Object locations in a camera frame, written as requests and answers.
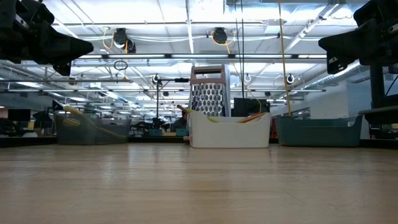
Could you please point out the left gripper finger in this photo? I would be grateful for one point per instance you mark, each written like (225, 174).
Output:
(62, 46)
(63, 69)

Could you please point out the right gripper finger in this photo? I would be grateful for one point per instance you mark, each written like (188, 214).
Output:
(337, 63)
(351, 42)

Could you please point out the black monitor stand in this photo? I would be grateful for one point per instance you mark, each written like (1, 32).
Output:
(377, 87)

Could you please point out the grey workstation desk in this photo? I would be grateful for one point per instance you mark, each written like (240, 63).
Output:
(379, 113)

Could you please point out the grey translucent plastic bin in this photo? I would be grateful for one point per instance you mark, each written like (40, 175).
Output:
(93, 132)

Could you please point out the teal plastic bin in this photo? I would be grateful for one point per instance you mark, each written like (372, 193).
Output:
(311, 135)

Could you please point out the black box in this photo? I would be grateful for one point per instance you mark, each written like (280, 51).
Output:
(245, 105)

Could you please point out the white plastic bin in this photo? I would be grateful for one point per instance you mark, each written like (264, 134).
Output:
(230, 133)

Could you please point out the person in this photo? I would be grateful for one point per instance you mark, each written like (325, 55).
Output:
(180, 123)

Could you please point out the black camera stand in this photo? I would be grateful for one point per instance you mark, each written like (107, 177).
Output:
(157, 99)

